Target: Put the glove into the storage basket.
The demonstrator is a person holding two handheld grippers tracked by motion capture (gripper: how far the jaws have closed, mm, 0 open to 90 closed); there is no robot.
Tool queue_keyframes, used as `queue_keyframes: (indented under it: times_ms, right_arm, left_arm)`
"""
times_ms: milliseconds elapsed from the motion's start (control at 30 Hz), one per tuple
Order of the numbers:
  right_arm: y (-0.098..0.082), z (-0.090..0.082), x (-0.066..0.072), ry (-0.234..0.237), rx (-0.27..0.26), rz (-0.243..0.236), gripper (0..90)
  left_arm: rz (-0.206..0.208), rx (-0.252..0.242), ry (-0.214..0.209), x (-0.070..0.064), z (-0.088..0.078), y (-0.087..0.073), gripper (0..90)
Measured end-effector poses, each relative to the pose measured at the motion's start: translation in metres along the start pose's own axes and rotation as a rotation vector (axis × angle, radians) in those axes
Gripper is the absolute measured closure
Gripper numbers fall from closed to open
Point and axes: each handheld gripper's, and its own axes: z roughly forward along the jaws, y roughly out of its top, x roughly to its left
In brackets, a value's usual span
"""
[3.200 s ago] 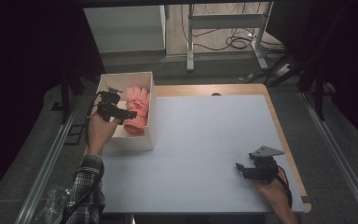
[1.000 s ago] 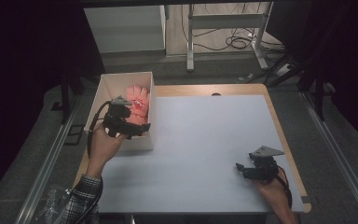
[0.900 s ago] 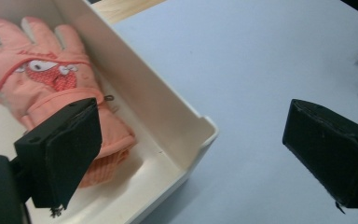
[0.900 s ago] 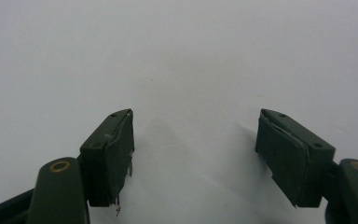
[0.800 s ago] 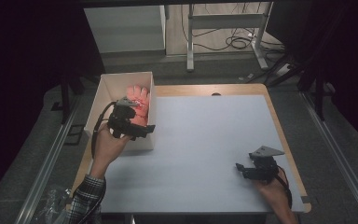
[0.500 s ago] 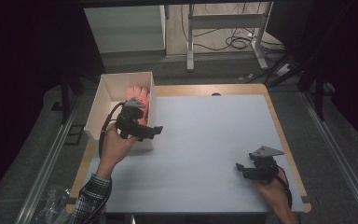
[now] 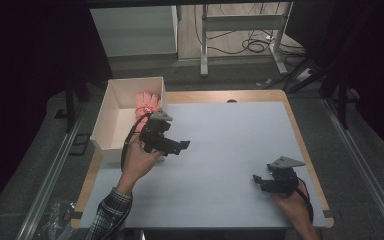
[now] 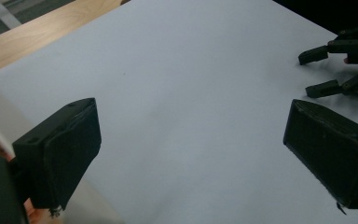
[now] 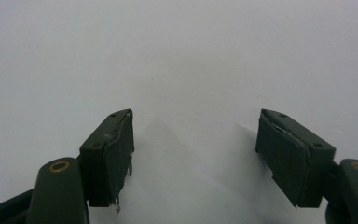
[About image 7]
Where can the person's right hand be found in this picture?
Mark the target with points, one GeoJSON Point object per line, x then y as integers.
{"type": "Point", "coordinates": [291, 206]}

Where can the pink glove with grey cuff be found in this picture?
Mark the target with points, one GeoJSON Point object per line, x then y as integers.
{"type": "Point", "coordinates": [145, 106]}

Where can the black stand leg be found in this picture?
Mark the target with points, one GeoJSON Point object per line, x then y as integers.
{"type": "Point", "coordinates": [343, 106]}
{"type": "Point", "coordinates": [70, 106]}

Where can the white box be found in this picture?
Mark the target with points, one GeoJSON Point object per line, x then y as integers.
{"type": "Point", "coordinates": [120, 123]}

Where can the light grey-blue table mat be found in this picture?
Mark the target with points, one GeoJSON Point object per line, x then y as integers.
{"type": "Point", "coordinates": [226, 160]}

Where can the white power strip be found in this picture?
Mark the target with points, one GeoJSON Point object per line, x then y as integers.
{"type": "Point", "coordinates": [303, 75]}

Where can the clear plastic bag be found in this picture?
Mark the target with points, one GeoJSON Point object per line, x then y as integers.
{"type": "Point", "coordinates": [58, 216]}

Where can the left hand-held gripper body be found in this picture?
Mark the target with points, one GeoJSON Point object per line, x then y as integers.
{"type": "Point", "coordinates": [156, 131]}

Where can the person's left hand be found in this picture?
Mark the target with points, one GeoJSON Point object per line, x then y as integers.
{"type": "Point", "coordinates": [140, 163]}

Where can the aluminium floor rail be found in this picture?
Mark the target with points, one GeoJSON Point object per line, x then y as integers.
{"type": "Point", "coordinates": [51, 173]}
{"type": "Point", "coordinates": [363, 166]}

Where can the white cabinet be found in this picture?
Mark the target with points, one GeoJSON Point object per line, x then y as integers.
{"type": "Point", "coordinates": [136, 30]}

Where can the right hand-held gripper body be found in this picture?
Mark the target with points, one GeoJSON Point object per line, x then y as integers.
{"type": "Point", "coordinates": [283, 178]}

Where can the grey metal desk frame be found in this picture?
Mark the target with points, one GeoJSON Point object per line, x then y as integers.
{"type": "Point", "coordinates": [243, 23]}

